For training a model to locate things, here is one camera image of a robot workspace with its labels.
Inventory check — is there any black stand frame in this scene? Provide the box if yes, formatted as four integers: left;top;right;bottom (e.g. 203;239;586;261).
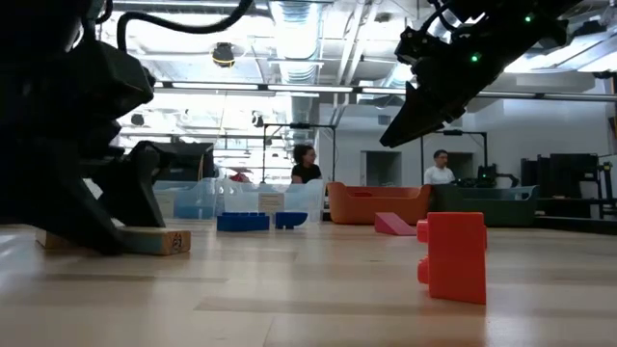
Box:
262;122;337;184
420;128;488;187

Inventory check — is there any teal plastic bin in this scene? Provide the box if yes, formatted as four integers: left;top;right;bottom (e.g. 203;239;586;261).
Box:
430;185;540;228

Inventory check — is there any blue toy block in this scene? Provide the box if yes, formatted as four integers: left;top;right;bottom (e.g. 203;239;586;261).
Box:
275;211;309;230
216;211;272;233

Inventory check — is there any white paper bin label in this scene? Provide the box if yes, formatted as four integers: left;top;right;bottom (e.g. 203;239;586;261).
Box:
154;192;176;219
257;192;286;216

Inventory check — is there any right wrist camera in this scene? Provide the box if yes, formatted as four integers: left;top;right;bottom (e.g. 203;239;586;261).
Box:
394;26;435;68

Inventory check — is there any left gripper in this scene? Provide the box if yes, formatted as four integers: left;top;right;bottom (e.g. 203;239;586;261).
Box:
0;40;168;256

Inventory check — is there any red toy block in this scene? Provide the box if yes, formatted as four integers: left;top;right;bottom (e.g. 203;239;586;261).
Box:
374;211;418;237

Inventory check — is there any black overhead camera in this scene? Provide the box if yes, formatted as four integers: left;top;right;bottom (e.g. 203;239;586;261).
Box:
211;41;236;68

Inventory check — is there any plain wooden block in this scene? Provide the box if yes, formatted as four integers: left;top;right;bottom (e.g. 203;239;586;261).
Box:
35;226;192;257

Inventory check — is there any black shelving unit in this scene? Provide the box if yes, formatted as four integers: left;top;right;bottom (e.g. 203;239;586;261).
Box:
520;152;617;218

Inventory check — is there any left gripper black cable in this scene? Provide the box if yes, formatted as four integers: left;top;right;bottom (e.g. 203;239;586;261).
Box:
115;0;255;55

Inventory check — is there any clear plastic bin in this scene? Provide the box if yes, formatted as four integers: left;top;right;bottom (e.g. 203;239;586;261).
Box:
152;177;219;221
219;178;327;224

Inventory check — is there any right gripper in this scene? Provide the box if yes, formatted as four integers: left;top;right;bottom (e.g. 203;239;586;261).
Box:
379;28;502;148

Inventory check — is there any person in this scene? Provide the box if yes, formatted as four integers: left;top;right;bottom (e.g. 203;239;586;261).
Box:
290;144;323;185
423;148;457;186

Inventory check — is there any overhead frame crossbar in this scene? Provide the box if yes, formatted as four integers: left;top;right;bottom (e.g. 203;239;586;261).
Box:
152;80;617;105

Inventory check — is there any small orange toy block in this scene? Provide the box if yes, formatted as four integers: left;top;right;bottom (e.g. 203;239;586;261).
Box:
416;211;489;307

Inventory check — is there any silver ventilation duct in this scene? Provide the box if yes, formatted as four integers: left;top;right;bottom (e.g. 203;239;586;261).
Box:
268;0;325;86

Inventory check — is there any black box-shaped monitor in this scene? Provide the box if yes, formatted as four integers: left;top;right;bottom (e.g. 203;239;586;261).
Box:
161;141;216;182

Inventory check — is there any orange plastic bin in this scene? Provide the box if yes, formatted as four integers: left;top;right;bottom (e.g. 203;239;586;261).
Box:
326;181;434;226

